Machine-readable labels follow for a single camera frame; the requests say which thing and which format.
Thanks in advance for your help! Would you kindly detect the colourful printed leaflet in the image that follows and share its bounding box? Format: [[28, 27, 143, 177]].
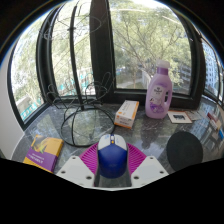
[[186, 109, 205, 122]]

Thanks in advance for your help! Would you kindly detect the red and white book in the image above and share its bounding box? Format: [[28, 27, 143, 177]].
[[206, 112, 222, 130]]

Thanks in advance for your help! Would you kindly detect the blue and white computer mouse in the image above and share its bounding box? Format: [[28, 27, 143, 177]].
[[97, 133, 129, 179]]

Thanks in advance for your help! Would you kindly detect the yellow and purple book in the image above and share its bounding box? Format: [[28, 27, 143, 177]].
[[22, 134, 65, 174]]

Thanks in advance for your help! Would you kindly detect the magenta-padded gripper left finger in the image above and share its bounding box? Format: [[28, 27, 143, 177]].
[[55, 143, 100, 188]]

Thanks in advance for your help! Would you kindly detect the round black mouse pad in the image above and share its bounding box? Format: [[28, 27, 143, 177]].
[[166, 130, 204, 172]]

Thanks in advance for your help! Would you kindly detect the black wire rack stand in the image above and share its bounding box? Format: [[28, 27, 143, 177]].
[[39, 0, 116, 148]]

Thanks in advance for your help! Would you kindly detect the purple detergent bottle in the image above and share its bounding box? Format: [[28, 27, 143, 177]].
[[144, 59, 174, 120]]

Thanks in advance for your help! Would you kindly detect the orange and white carton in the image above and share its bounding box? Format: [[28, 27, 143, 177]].
[[113, 99, 140, 130]]

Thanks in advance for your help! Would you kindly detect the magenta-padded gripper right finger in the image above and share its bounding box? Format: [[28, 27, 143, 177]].
[[127, 143, 169, 188]]

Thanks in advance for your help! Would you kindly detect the white framed photo card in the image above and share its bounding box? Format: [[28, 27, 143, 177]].
[[167, 110, 193, 125]]

